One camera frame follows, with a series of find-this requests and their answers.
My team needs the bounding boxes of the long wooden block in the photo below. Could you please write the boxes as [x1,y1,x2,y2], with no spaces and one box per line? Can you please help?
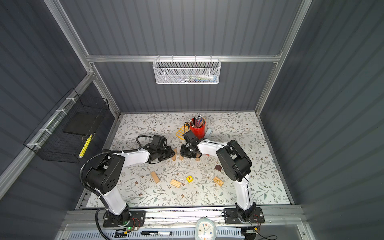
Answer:
[151,171,161,184]

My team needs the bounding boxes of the printed wooden block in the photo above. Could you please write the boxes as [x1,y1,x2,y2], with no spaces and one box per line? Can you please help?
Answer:
[213,177,224,187]

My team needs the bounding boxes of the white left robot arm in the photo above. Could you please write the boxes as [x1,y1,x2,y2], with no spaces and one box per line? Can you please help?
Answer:
[79,135,176,227]

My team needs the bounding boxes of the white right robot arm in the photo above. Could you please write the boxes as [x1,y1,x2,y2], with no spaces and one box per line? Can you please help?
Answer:
[181,131,256,223]

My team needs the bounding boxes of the ridged wooden block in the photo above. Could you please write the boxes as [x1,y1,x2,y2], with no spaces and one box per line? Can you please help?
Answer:
[170,179,182,188]

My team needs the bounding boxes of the red pen cup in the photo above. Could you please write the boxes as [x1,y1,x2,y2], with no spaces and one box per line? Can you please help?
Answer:
[190,120,206,139]

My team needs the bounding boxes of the yellow calculator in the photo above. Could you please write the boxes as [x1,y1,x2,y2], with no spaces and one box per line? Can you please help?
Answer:
[175,123,190,141]

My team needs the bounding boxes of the grey flat eraser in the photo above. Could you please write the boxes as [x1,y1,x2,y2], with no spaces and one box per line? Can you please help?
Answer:
[205,128,213,139]

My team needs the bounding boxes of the yellow letter cube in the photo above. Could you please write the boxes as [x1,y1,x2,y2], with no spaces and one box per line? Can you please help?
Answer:
[186,176,194,183]

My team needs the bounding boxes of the bundle of pens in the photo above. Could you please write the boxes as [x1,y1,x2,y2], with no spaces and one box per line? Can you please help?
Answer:
[191,114,205,129]

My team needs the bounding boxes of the yellow highlighter pen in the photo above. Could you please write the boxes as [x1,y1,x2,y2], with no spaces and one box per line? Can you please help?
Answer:
[78,135,93,159]

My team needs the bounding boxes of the white analog clock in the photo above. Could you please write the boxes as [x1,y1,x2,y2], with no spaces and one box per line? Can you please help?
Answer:
[195,218,217,240]

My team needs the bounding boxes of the black foam pad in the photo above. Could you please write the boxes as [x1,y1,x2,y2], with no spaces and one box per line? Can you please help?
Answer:
[63,113,103,136]

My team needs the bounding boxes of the black marker pen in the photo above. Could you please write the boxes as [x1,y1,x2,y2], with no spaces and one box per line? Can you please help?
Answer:
[141,231,173,236]

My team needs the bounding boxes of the white wire basket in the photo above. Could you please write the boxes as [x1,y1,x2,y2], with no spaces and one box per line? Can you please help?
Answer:
[153,60,222,85]

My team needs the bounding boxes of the black wire basket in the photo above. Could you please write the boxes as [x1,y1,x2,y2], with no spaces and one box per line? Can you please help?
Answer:
[24,89,110,163]

